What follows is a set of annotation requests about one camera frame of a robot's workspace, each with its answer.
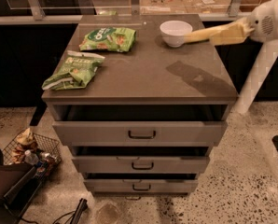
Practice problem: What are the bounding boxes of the grey drawer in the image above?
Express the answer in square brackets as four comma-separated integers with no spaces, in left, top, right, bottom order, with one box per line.
[73,147,209,174]
[53,105,227,147]
[84,174,198,195]

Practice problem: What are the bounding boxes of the white diagonal support pole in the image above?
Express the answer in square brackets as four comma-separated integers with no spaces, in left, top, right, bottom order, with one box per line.
[234,39,278,114]

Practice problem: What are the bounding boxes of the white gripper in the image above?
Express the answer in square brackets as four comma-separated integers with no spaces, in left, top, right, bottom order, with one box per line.
[185,0,278,46]

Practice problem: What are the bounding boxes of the green snack bag lower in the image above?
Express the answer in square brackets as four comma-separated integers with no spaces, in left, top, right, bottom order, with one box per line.
[42,50,104,91]

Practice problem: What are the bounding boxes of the cardboard box left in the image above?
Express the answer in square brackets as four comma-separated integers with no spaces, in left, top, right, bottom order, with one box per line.
[139,0,187,14]

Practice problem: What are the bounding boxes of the white ceramic bowl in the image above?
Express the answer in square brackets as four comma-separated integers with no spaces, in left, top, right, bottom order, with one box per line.
[160,21,193,48]

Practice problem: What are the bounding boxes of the top grey drawer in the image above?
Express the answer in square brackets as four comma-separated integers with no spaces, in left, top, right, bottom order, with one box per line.
[53,105,227,147]

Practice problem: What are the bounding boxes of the black cable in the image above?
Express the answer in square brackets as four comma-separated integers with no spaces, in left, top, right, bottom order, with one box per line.
[21,197,89,224]

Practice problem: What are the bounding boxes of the black wire basket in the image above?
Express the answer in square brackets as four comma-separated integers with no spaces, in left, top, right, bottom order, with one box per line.
[3,133,62,179]

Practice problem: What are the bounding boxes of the bottom grey drawer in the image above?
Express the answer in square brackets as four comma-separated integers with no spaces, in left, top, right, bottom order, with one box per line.
[84,174,198,195]

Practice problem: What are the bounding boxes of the green snack bag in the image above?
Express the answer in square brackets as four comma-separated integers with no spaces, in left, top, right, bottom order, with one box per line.
[79,27,136,52]
[42,50,104,91]

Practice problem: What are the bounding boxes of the green snack bag upper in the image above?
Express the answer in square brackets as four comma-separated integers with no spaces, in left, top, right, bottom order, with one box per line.
[79,27,136,52]

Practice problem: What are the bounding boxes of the middle grey drawer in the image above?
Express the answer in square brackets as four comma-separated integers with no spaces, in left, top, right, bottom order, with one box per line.
[73,147,209,174]

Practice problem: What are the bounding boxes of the grey drawer cabinet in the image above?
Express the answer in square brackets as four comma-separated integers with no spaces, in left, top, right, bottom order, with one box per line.
[41,13,241,196]

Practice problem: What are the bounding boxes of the crumpled snack wrapper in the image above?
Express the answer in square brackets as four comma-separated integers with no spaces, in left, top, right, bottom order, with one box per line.
[11,128,38,163]

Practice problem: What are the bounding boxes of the clear plastic bottle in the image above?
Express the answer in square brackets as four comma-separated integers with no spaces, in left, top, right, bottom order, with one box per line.
[24,150,40,166]

